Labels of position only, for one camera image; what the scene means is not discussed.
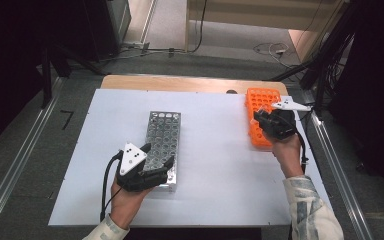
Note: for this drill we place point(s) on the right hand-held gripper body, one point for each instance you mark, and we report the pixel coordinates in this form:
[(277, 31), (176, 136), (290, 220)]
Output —
[(281, 123)]

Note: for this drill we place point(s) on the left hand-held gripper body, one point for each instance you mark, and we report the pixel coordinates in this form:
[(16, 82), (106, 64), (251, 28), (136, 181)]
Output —
[(131, 170)]

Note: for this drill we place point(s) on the orange test tube rack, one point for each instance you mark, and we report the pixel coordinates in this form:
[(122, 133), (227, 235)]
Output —
[(260, 110)]

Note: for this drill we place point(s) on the metal test tube rack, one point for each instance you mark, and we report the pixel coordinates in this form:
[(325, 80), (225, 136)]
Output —
[(161, 146)]

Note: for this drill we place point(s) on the person's right hand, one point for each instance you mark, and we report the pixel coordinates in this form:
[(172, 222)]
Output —
[(288, 155)]

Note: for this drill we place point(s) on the person's left hand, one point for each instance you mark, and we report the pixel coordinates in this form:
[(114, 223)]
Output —
[(126, 205)]

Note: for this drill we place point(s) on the white board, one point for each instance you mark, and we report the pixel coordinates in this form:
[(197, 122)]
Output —
[(213, 166)]

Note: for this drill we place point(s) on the light wooden furniture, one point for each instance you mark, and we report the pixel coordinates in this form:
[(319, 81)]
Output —
[(263, 13)]

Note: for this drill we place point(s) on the grey power strip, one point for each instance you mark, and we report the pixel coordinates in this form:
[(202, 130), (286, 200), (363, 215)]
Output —
[(136, 44)]

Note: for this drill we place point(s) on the black metal stand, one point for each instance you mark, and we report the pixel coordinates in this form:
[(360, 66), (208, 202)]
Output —
[(46, 76)]

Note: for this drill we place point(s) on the dark cabinet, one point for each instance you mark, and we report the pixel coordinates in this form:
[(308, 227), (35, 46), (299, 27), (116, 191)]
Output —
[(111, 26)]

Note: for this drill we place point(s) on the aluminium rail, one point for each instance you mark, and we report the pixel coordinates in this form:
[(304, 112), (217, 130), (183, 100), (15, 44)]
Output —
[(16, 160), (343, 186)]

